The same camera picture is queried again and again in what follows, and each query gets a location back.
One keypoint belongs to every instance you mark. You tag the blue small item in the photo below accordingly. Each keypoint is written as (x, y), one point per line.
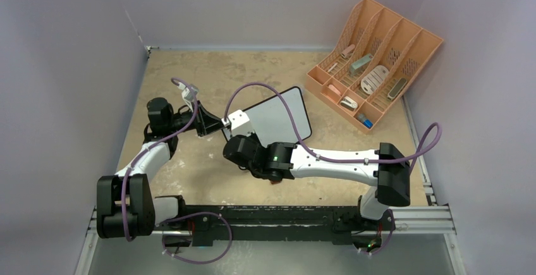
(364, 120)

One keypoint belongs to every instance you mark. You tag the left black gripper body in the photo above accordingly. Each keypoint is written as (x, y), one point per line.
(196, 122)

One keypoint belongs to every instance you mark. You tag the teal staple box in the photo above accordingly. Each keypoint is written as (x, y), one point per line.
(357, 67)

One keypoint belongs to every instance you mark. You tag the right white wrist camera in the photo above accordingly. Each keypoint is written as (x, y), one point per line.
(237, 123)

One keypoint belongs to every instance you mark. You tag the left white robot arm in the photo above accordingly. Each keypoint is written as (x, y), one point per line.
(125, 206)

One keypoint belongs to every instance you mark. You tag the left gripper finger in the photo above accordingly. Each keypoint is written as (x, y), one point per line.
(206, 120)
(204, 129)

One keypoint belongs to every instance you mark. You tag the pink eraser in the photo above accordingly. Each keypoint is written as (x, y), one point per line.
(334, 90)

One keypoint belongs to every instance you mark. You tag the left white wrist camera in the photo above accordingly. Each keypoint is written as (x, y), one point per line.
(188, 92)

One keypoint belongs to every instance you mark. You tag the peach plastic desk organizer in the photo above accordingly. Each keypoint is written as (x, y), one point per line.
(395, 42)

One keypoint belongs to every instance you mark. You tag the grey whiteboard eraser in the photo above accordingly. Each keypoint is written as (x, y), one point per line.
(397, 88)

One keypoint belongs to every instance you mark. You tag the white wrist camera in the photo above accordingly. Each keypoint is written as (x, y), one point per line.
(188, 92)
(237, 123)

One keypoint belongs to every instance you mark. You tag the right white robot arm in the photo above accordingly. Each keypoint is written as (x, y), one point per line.
(382, 169)

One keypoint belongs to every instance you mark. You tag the black aluminium base frame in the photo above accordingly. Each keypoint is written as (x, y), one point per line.
(336, 224)

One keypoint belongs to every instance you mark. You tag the pink stapler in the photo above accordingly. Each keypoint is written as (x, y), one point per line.
(348, 51)

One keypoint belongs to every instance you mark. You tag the black-framed whiteboard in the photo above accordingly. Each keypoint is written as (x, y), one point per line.
(271, 122)

